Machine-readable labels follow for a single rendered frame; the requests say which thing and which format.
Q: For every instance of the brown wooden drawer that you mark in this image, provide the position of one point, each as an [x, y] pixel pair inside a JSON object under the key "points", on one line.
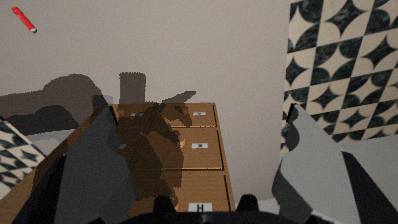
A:
{"points": [[187, 192], [129, 116], [10, 208], [180, 150], [184, 116], [129, 141]]}

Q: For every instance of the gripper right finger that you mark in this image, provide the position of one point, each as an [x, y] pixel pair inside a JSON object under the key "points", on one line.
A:
{"points": [[317, 182]]}

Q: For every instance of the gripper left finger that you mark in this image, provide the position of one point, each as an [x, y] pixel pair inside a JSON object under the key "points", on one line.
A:
{"points": [[89, 184]]}

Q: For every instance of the brown wooden chest of drawers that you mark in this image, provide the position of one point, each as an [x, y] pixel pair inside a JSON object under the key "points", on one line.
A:
{"points": [[231, 204]]}

